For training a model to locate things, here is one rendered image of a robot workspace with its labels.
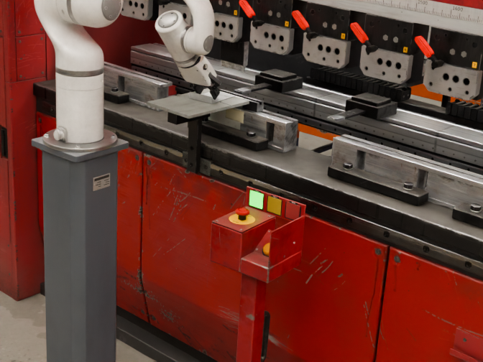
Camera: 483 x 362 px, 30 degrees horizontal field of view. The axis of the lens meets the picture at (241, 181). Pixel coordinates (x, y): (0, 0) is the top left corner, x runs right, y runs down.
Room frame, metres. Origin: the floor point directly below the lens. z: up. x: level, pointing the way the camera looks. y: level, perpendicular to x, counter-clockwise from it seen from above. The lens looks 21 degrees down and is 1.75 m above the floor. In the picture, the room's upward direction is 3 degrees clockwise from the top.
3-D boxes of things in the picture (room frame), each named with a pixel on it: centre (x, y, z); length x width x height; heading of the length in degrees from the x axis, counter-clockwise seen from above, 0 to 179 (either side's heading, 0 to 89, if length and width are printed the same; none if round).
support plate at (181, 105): (2.66, 0.14, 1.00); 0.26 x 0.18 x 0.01; 139
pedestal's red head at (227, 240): (2.26, -0.05, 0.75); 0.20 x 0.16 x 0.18; 54
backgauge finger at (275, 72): (2.89, -0.06, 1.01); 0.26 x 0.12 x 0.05; 139
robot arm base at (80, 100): (2.21, 0.42, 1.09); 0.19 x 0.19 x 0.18
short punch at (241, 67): (2.77, 0.05, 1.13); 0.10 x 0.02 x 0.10; 49
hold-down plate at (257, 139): (2.70, 0.06, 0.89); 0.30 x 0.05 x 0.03; 49
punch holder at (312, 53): (2.52, -0.23, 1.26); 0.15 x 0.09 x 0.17; 49
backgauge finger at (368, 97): (2.64, -0.34, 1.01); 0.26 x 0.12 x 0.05; 139
